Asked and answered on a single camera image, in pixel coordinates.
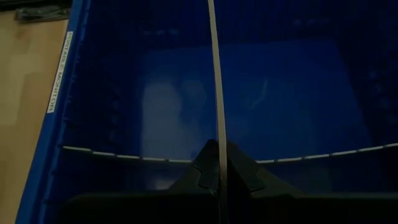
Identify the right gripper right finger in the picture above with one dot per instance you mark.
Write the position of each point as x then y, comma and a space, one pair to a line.
245, 177

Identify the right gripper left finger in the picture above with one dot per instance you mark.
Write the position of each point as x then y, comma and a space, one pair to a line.
202, 177

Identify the grey slotted divider panel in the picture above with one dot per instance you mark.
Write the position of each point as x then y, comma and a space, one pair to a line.
219, 93
130, 174

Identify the blue plastic bin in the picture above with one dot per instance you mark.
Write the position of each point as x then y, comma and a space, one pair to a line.
280, 93

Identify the white bin label strip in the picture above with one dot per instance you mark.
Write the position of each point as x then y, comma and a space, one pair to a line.
60, 71

